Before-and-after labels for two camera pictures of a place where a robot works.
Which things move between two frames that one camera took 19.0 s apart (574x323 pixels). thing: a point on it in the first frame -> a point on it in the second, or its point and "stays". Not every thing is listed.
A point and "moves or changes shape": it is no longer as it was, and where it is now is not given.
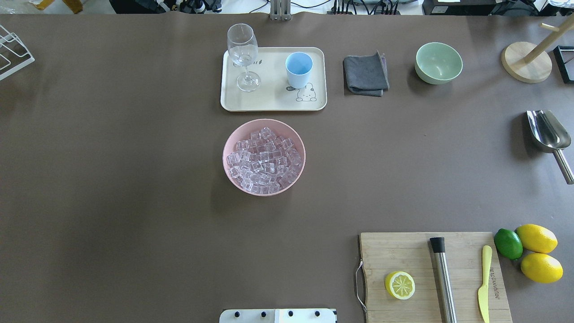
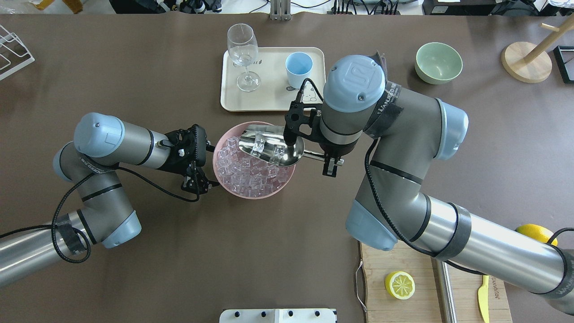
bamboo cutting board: x=384 y=253 stays
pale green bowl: x=437 y=63 stays
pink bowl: x=263 y=157 moves or changes shape
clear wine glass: x=243 y=46 stays
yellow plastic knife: x=484 y=291 stays
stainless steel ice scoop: x=548 y=135 -> x=267 y=142
